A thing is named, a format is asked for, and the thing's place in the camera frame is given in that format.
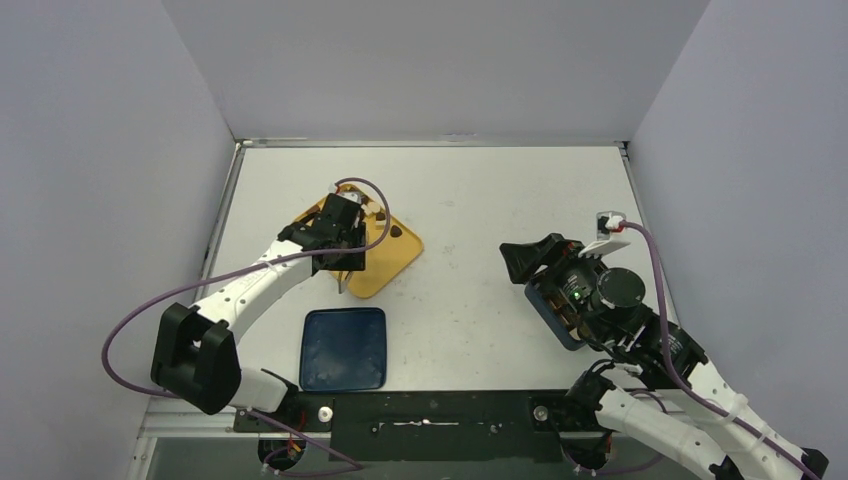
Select blue chocolate box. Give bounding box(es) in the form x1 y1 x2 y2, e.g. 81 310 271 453
524 283 586 351

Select metal tweezers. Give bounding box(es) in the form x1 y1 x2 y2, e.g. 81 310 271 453
337 271 354 294

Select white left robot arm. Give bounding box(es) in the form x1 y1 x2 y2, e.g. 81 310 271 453
151 191 367 430

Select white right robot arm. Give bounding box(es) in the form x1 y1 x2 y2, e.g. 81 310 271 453
499 234 829 479

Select yellow tray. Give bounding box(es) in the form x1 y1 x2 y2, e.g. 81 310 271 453
295 182 424 299

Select blue box lid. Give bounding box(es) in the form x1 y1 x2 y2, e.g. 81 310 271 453
299 307 388 393

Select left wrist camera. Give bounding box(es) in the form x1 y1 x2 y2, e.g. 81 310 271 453
334 185 367 205

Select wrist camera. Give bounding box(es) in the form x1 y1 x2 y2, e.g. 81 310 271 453
578 211 631 259
334 185 367 205

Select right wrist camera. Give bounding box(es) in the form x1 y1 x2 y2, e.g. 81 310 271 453
578 211 631 259

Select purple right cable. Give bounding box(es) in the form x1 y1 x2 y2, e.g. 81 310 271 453
616 220 823 480

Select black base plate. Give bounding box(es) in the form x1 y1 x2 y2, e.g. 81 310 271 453
271 390 604 463

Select aluminium frame rail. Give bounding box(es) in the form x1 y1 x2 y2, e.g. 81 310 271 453
139 392 333 440

